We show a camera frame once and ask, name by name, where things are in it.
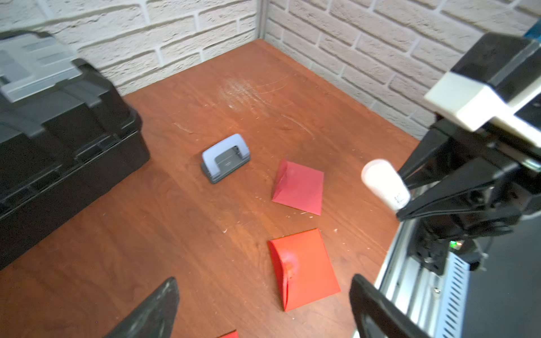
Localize left red envelope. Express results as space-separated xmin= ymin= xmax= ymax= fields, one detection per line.
xmin=219 ymin=330 xmax=239 ymax=338

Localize middle red envelope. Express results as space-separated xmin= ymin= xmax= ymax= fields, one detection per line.
xmin=268 ymin=229 xmax=341 ymax=312

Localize white glue stick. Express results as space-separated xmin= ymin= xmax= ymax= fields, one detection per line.
xmin=362 ymin=159 xmax=411 ymax=213

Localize aluminium rail frame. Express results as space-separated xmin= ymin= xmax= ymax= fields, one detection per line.
xmin=374 ymin=221 xmax=470 ymax=337

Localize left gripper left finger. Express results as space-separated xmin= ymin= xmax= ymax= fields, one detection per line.
xmin=105 ymin=277 xmax=180 ymax=338

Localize grey hole punch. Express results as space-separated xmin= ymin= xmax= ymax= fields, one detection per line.
xmin=201 ymin=134 xmax=251 ymax=184

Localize right dark red envelope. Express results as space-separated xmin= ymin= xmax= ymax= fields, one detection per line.
xmin=272 ymin=159 xmax=324 ymax=215

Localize black plastic toolbox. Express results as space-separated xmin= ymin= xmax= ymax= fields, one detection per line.
xmin=1 ymin=30 xmax=150 ymax=267

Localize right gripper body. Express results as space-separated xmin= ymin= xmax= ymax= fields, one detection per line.
xmin=408 ymin=120 xmax=540 ymax=270

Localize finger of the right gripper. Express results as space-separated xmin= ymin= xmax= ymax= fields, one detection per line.
xmin=397 ymin=158 xmax=519 ymax=221
xmin=398 ymin=126 xmax=456 ymax=190

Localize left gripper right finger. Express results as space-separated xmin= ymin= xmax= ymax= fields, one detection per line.
xmin=349 ymin=274 xmax=429 ymax=338

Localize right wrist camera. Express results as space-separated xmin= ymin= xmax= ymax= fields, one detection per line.
xmin=424 ymin=32 xmax=540 ymax=147

